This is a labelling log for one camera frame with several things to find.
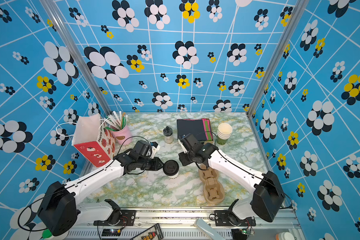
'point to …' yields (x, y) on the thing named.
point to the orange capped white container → (284, 236)
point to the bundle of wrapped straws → (113, 122)
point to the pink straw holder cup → (121, 135)
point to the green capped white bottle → (46, 235)
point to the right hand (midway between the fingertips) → (184, 157)
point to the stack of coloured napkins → (201, 128)
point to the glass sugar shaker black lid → (168, 136)
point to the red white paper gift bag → (93, 139)
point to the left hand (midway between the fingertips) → (164, 165)
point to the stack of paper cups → (224, 132)
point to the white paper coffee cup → (175, 176)
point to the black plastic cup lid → (170, 167)
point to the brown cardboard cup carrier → (214, 194)
